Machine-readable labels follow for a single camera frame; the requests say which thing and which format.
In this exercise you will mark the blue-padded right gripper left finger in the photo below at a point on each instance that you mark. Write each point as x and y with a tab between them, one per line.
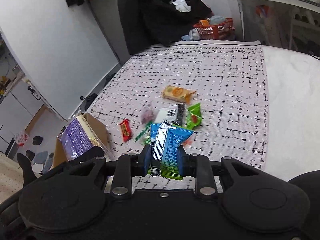
127	167

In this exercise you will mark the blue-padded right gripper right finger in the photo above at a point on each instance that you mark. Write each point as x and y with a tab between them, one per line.
199	167

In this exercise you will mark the blue green snack packet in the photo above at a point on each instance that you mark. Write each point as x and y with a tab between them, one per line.
165	139

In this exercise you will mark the white black snack packet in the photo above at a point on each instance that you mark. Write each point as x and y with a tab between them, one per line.
173	113

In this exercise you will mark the purple round snack packet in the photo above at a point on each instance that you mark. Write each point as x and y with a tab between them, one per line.
147	114

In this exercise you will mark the purple wafer pack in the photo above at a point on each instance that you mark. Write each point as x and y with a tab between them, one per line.
77	137

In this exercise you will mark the orange cracker packet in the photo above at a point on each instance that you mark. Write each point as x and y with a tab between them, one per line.
177	94

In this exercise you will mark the orange sausage snack bag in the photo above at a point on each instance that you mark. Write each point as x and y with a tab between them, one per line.
187	142

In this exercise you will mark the green striped biscuit packet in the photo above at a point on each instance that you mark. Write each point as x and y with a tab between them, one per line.
144	136

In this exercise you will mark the red candy bar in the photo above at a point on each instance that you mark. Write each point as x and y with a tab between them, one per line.
125	130

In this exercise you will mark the open cardboard box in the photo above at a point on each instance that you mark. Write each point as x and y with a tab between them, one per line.
95	132

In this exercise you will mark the light green snack packet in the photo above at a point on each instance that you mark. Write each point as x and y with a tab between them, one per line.
194	116

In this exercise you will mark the black sock foot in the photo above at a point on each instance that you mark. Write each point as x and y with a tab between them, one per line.
25	164

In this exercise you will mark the dotted cream tablecloth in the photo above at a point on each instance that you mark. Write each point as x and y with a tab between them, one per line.
11	177

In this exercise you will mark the white black-patterned bed blanket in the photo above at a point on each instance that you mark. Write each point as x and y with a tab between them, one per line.
228	79

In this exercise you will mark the red white plastic bag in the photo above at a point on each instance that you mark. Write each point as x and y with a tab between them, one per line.
21	138

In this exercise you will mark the white kitchen cabinet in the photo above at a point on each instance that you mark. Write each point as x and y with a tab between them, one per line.
18	108

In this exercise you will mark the red plastic basket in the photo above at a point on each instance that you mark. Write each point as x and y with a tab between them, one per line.
215	32

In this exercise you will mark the black clothes pile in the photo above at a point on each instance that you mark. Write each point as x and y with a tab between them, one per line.
149	22

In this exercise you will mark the cluttered white desk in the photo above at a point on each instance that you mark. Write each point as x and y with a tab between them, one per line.
289	24

